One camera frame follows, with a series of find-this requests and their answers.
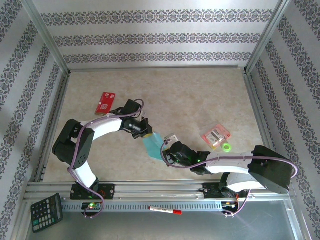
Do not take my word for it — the light blue paper sheet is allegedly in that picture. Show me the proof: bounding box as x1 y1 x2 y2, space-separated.
142 131 166 162

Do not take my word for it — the red snack packet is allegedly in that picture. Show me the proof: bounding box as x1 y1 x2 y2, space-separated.
94 91 116 117

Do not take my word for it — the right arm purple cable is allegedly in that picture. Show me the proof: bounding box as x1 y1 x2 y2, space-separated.
161 139 300 218

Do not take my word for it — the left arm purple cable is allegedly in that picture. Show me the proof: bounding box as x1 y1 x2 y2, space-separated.
66 98 146 220

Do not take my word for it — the black calculator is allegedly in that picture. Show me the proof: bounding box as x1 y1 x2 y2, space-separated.
30 192 64 233

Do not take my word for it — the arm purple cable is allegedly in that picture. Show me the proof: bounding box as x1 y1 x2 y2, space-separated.
66 98 146 220
161 139 300 218

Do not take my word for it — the aluminium frame post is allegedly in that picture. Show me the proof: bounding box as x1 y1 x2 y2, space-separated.
21 0 71 76
243 0 292 73

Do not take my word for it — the pink clear plastic case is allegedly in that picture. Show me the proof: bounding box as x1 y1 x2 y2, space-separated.
201 123 232 150

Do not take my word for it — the red white marker pen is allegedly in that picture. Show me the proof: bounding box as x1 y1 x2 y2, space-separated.
147 205 183 216

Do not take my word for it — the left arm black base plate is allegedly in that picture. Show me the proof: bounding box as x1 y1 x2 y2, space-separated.
69 183 116 201

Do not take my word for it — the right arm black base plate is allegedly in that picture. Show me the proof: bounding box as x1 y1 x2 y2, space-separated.
202 182 250 200

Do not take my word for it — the grey metal shelf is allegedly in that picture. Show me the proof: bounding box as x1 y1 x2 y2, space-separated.
24 199 301 240

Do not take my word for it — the long aluminium base rail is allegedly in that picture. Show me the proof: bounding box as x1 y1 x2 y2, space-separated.
23 180 297 201

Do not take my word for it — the aluminium frame rail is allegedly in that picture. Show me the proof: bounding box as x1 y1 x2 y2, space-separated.
67 65 247 73
33 72 71 182
243 72 286 181

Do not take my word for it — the slotted grey cable duct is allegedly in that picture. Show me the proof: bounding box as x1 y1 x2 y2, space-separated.
61 201 223 213

